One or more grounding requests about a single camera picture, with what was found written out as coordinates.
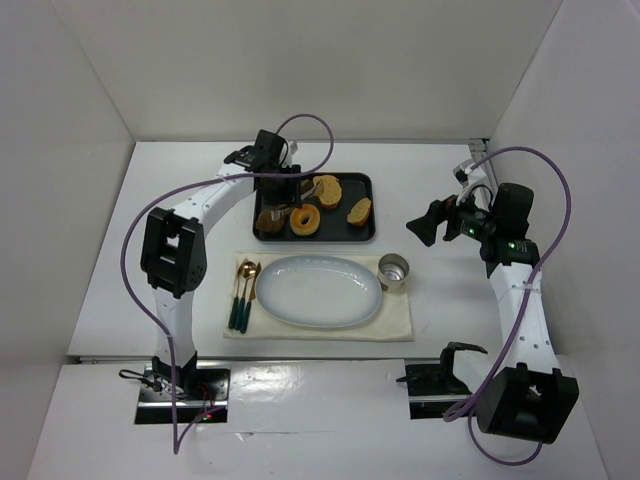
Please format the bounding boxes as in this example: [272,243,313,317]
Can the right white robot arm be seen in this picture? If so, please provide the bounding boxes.
[402,183,579,444]

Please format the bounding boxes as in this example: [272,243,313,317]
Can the black rectangular tray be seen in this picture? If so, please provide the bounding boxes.
[252,172,376,243]

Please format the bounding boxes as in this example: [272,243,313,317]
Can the purple cable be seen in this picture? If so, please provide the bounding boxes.
[121,113,335,455]
[442,145,573,467]

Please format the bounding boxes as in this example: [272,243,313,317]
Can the oval bread slice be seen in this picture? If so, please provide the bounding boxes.
[312,175,343,210]

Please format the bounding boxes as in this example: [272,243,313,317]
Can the small baguette piece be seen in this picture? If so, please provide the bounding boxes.
[347,197,372,227]

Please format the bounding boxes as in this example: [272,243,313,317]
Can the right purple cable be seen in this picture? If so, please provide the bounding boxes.
[442,145,573,467]

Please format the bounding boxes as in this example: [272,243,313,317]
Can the glazed ring donut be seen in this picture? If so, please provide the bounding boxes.
[289,204,321,237]

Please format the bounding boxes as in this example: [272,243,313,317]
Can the gold knife green handle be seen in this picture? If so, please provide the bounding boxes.
[239,264,261,334]

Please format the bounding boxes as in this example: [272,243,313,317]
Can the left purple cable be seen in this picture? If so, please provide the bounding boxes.
[121,113,335,455]

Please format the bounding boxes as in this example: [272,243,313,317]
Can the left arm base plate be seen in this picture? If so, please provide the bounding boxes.
[134,363,231,425]

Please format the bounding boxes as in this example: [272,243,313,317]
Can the metal corner bracket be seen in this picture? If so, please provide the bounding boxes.
[468,138,488,158]

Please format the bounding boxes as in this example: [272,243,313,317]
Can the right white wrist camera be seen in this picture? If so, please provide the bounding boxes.
[453,159,489,202]

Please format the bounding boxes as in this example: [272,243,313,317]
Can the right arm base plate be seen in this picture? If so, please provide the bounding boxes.
[396,359,471,420]

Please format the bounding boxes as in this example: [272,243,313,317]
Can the light blue oval plate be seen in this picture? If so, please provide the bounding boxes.
[256,255,382,329]

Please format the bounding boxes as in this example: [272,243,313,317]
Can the small metal cup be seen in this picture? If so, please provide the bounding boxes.
[377,253,410,292]

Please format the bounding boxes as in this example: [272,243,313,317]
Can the gold spoon green handle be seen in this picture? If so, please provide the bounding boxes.
[228,259,256,330]

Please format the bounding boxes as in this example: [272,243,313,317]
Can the dark brown bread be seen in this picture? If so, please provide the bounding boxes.
[255,208,290,234]

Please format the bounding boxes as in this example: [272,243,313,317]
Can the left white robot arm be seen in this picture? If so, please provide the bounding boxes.
[137,130,302,395]

